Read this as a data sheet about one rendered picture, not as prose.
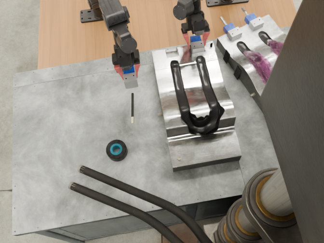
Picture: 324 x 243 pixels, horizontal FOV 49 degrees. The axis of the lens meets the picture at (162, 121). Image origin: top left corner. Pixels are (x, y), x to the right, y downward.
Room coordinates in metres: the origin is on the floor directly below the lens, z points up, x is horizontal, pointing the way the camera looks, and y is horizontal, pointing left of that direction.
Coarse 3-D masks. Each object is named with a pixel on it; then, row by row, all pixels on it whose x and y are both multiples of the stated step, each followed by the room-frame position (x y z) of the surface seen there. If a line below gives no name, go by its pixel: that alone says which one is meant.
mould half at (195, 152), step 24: (168, 72) 0.74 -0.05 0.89; (192, 72) 0.73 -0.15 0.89; (216, 72) 0.71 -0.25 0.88; (168, 96) 0.63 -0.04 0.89; (192, 96) 0.61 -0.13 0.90; (216, 96) 0.59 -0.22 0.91; (168, 120) 0.51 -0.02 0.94; (168, 144) 0.45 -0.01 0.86; (192, 144) 0.43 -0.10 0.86; (216, 144) 0.42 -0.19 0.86; (192, 168) 0.36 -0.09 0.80
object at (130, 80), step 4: (132, 68) 0.75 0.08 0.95; (124, 72) 0.73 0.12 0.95; (128, 72) 0.73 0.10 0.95; (132, 72) 0.73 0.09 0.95; (124, 76) 0.71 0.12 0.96; (128, 76) 0.71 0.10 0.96; (132, 76) 0.70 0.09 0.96; (124, 80) 0.69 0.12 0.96; (128, 80) 0.69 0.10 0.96; (132, 80) 0.69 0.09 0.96; (136, 80) 0.68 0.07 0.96; (128, 84) 0.68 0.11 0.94; (132, 84) 0.68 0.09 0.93; (136, 84) 0.68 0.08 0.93
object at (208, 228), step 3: (204, 225) 0.14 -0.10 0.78; (207, 225) 0.14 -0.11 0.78; (210, 225) 0.14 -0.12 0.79; (213, 225) 0.14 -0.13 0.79; (204, 228) 0.13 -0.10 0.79; (207, 228) 0.13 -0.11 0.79; (210, 228) 0.13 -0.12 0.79; (204, 231) 0.12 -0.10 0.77; (207, 231) 0.12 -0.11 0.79; (210, 231) 0.12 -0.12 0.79; (207, 234) 0.11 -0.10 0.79; (210, 234) 0.11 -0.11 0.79
